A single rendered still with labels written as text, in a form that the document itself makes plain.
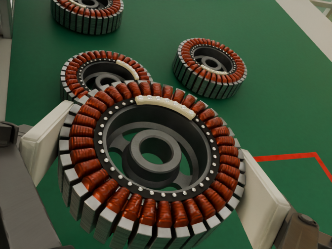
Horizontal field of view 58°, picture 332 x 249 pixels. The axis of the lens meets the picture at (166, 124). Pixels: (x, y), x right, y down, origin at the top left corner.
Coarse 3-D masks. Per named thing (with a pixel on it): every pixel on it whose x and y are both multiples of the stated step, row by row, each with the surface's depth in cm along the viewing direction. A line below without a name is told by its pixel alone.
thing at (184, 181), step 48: (96, 96) 18; (144, 96) 19; (192, 96) 21; (96, 144) 16; (144, 144) 19; (192, 144) 20; (96, 192) 14; (144, 192) 15; (192, 192) 16; (240, 192) 17; (144, 240) 14; (192, 240) 15
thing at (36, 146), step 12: (60, 108) 17; (48, 120) 15; (60, 120) 16; (36, 132) 13; (48, 132) 14; (24, 144) 12; (36, 144) 12; (48, 144) 14; (24, 156) 12; (36, 156) 13; (48, 156) 15; (36, 168) 13; (48, 168) 16; (36, 180) 14
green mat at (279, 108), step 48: (48, 0) 50; (144, 0) 59; (192, 0) 65; (240, 0) 72; (48, 48) 42; (96, 48) 45; (144, 48) 48; (240, 48) 57; (288, 48) 62; (48, 96) 36; (240, 96) 47; (288, 96) 51; (240, 144) 40; (288, 144) 42; (48, 192) 28; (288, 192) 37; (96, 240) 27; (240, 240) 31
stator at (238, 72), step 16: (192, 48) 46; (208, 48) 48; (224, 48) 48; (176, 64) 44; (192, 64) 43; (208, 64) 47; (224, 64) 48; (240, 64) 46; (192, 80) 43; (208, 80) 42; (224, 80) 42; (240, 80) 44; (224, 96) 44
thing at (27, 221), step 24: (0, 144) 12; (0, 168) 10; (24, 168) 11; (0, 192) 9; (24, 192) 9; (0, 216) 8; (24, 216) 8; (48, 216) 9; (0, 240) 8; (24, 240) 8; (48, 240) 8
